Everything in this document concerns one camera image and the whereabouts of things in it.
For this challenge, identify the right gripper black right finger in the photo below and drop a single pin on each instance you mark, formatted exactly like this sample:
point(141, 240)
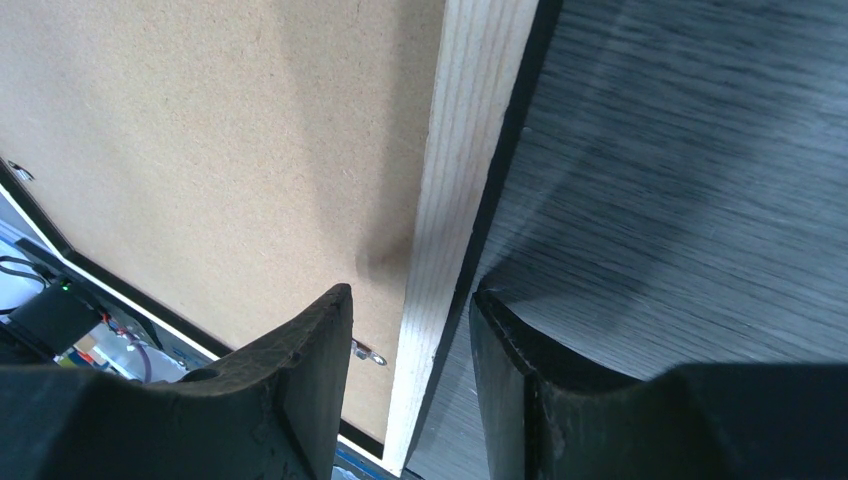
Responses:
point(550, 413)

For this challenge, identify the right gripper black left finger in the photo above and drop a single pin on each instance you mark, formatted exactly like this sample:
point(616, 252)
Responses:
point(269, 410)

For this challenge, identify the black picture frame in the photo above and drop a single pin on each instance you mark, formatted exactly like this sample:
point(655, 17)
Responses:
point(233, 159)

